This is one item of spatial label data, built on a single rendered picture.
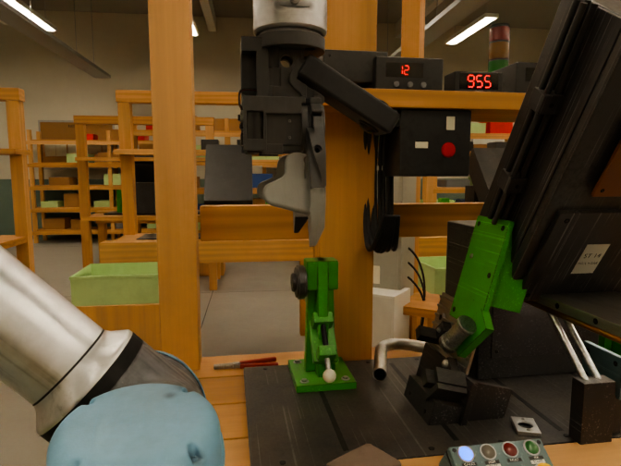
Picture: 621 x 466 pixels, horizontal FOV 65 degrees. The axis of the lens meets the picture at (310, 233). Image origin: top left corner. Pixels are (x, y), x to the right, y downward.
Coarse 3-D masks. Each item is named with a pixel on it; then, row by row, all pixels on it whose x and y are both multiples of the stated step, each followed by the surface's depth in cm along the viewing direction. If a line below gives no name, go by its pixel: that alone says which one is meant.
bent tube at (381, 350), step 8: (384, 344) 124; (392, 344) 126; (400, 344) 128; (408, 344) 128; (416, 344) 128; (424, 344) 127; (376, 352) 119; (384, 352) 118; (376, 360) 114; (384, 360) 114; (376, 368) 109; (384, 368) 109; (376, 376) 110; (384, 376) 109
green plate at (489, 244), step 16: (480, 224) 97; (496, 224) 91; (512, 224) 87; (480, 240) 95; (496, 240) 90; (480, 256) 94; (496, 256) 88; (464, 272) 98; (480, 272) 92; (496, 272) 88; (464, 288) 97; (480, 288) 91; (496, 288) 90; (512, 288) 90; (464, 304) 95; (480, 304) 90; (496, 304) 90; (512, 304) 91
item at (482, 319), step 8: (480, 312) 89; (488, 312) 89; (480, 320) 88; (488, 320) 87; (480, 328) 87; (488, 328) 86; (472, 336) 89; (480, 336) 87; (488, 336) 87; (464, 344) 91; (472, 344) 89; (464, 352) 91
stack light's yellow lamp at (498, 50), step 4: (492, 44) 126; (496, 44) 125; (500, 44) 124; (504, 44) 124; (508, 44) 125; (492, 48) 126; (496, 48) 125; (500, 48) 124; (504, 48) 124; (508, 48) 125; (492, 52) 126; (496, 52) 125; (500, 52) 125; (504, 52) 125; (508, 52) 125; (488, 56) 128; (492, 56) 126; (496, 56) 125; (500, 56) 125; (504, 56) 125; (508, 56) 126; (488, 60) 128; (492, 60) 126
